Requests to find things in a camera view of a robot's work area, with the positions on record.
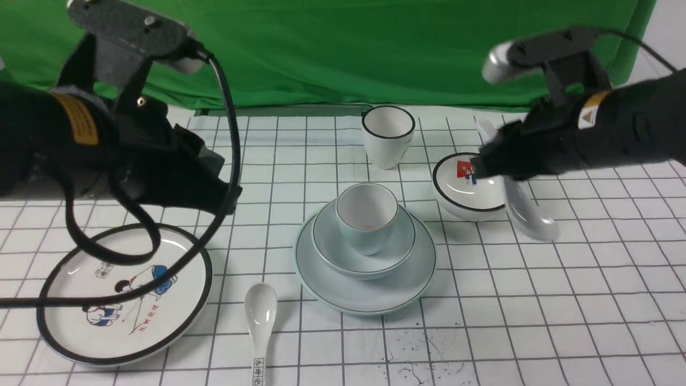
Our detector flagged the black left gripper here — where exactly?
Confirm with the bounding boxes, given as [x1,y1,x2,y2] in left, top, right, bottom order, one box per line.
[108,96,242,217]

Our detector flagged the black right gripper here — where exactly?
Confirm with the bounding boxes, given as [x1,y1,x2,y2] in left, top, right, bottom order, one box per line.
[474,105,585,181]

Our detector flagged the plain white ceramic spoon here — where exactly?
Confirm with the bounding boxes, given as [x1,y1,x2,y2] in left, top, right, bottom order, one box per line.
[472,120,561,242]

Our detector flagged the pale blue shallow bowl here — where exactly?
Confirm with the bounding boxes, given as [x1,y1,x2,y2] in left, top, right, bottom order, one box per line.
[311,200,418,279]

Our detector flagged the pale blue small cup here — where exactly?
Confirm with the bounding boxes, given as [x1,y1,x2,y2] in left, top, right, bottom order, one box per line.
[335,182,399,256]

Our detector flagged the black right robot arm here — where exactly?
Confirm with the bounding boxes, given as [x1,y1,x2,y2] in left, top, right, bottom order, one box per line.
[471,69,685,181]

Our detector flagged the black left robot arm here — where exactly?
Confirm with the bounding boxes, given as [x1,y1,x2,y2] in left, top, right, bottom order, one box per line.
[1,81,243,215]

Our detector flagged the white bowl with cartoon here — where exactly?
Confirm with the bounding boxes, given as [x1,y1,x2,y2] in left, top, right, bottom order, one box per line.
[431,152,505,221]

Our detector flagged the green backdrop cloth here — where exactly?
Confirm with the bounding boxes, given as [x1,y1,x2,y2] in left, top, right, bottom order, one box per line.
[1,1,656,112]

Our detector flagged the white cup black rim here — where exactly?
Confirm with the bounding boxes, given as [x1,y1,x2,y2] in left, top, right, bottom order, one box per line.
[362,106,416,169]

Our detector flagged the white spoon with characters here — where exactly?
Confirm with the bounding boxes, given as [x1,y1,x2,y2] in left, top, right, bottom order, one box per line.
[243,283,278,385]

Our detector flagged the cartoon plate black rim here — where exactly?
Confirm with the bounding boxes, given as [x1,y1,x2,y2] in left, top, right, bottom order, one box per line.
[36,224,213,366]

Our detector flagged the pale blue round plate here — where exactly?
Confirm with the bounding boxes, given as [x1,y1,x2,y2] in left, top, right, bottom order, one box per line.
[293,212,438,316]

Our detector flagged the white gridded table mat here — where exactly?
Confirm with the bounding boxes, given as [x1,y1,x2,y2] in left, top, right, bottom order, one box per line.
[0,105,686,386]

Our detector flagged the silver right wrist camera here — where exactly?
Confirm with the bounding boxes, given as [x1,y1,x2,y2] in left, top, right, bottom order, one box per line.
[482,25,611,107]

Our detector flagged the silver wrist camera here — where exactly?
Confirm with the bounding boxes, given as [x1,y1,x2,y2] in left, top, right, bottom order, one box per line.
[56,1,204,106]
[482,25,611,107]

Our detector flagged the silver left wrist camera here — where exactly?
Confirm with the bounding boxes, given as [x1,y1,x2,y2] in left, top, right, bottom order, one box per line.
[56,1,204,106]

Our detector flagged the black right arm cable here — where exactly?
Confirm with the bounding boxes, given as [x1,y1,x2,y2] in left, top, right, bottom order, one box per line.
[590,27,678,73]

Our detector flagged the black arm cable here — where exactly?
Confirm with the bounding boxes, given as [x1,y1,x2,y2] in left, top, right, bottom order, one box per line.
[0,48,242,309]
[590,27,678,73]

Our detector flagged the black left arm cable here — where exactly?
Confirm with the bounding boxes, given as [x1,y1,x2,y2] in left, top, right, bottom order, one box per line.
[0,48,242,309]

